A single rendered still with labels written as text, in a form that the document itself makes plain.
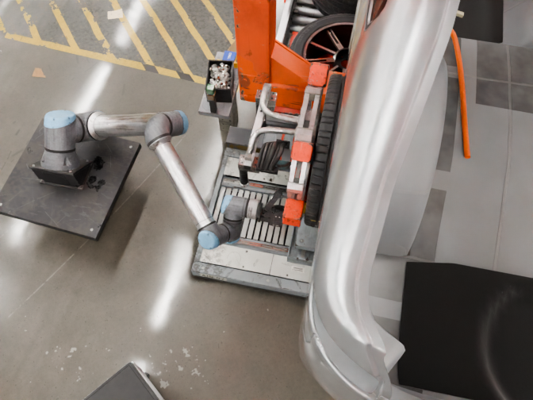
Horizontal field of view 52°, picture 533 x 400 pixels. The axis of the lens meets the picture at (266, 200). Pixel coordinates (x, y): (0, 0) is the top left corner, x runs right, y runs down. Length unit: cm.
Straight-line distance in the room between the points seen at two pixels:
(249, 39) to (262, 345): 152
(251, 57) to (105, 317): 155
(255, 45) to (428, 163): 106
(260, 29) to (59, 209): 140
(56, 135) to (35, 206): 42
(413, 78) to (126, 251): 214
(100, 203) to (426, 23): 201
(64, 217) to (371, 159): 199
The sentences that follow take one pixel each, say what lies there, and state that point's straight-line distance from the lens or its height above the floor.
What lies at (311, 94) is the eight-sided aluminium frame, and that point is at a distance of 222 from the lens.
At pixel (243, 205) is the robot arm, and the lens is 246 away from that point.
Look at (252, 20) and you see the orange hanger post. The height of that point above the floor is 111.
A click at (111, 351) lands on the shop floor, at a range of 304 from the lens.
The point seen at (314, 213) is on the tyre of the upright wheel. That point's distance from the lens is 219.
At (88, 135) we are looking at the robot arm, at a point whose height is 48.
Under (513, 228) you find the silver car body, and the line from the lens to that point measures 229.
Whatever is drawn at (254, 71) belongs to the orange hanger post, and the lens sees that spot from 274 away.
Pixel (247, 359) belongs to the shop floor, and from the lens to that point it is 292.
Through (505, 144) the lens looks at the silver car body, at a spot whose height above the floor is 104.
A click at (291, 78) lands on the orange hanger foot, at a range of 276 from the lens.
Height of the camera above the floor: 287
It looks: 63 degrees down
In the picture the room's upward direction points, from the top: straight up
